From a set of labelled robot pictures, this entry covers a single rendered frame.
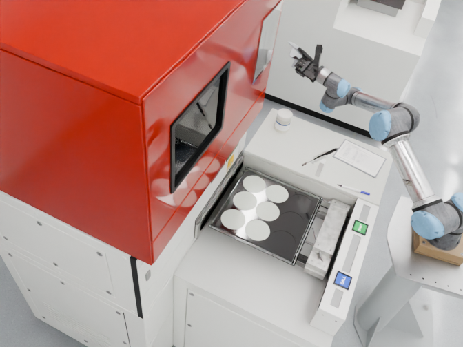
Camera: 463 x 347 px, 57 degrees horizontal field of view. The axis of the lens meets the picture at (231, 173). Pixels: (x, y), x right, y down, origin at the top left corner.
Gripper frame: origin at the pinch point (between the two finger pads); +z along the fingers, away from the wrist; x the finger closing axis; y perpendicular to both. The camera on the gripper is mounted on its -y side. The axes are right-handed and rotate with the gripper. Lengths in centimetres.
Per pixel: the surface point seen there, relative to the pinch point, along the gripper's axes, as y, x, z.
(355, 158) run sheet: 24, 4, -57
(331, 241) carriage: 61, -13, -73
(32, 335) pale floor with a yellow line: 195, 12, 13
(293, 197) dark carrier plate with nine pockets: 56, -9, -49
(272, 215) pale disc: 68, -17, -48
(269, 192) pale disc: 61, -11, -40
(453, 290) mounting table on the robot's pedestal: 45, -1, -120
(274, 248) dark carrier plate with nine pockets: 77, -25, -58
